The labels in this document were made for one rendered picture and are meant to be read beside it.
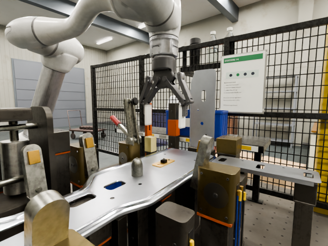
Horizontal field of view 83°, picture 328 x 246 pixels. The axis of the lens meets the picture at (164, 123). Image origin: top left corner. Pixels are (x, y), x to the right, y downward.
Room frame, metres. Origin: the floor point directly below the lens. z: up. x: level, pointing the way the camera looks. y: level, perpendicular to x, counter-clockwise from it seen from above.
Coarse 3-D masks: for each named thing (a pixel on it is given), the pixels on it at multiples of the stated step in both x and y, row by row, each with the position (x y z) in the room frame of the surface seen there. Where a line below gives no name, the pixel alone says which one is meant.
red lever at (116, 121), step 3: (111, 117) 0.74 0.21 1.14; (114, 117) 0.74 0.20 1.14; (111, 120) 0.74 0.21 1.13; (114, 120) 0.73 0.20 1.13; (117, 120) 0.73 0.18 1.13; (114, 123) 0.73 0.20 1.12; (117, 123) 0.72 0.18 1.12; (120, 123) 0.72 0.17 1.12; (117, 126) 0.73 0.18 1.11; (120, 126) 0.71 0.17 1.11; (123, 126) 0.72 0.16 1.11; (123, 129) 0.70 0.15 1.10; (126, 129) 0.71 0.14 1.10; (123, 132) 0.70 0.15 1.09; (126, 132) 0.69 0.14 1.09; (126, 135) 0.69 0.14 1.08; (135, 138) 0.68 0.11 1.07; (135, 141) 0.68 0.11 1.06
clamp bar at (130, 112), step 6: (126, 102) 0.67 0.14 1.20; (132, 102) 0.66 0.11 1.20; (126, 108) 0.68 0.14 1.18; (132, 108) 0.70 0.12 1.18; (126, 114) 0.68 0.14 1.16; (132, 114) 0.70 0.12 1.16; (126, 120) 0.68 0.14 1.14; (132, 120) 0.69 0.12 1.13; (126, 126) 0.68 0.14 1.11; (132, 126) 0.69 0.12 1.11; (132, 132) 0.67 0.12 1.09; (132, 138) 0.66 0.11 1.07; (138, 138) 0.69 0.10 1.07; (132, 144) 0.66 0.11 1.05
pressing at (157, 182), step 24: (120, 168) 0.55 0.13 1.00; (144, 168) 0.55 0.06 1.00; (168, 168) 0.55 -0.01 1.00; (192, 168) 0.55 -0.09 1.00; (72, 192) 0.39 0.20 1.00; (96, 192) 0.39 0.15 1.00; (120, 192) 0.39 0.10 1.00; (144, 192) 0.39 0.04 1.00; (168, 192) 0.41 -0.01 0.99; (72, 216) 0.31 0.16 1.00; (96, 216) 0.31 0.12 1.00
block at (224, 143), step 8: (224, 136) 0.76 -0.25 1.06; (232, 136) 0.76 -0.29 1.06; (216, 144) 0.73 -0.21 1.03; (224, 144) 0.71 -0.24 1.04; (232, 144) 0.70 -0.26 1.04; (240, 144) 0.73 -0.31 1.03; (216, 152) 0.73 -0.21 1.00; (224, 152) 0.71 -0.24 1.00; (232, 152) 0.69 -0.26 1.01; (240, 152) 0.74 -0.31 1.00; (224, 160) 0.72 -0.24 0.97
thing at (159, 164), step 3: (162, 159) 0.60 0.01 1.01; (165, 159) 0.60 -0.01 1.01; (171, 159) 0.63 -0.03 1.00; (159, 162) 0.60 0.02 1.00; (162, 162) 0.59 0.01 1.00; (165, 162) 0.59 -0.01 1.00; (168, 162) 0.60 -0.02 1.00; (171, 162) 0.60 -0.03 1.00; (153, 165) 0.57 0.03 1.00; (156, 165) 0.56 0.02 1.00; (159, 165) 0.56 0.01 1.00; (162, 165) 0.56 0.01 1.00
